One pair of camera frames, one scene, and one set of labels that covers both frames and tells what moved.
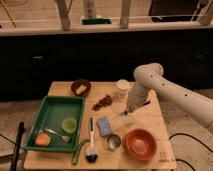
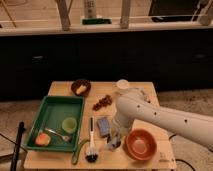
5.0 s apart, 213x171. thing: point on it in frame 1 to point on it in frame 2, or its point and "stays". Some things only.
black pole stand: [21, 127] stays
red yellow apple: [42, 140] stays
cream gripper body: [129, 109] to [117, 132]
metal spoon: [65, 138] stays
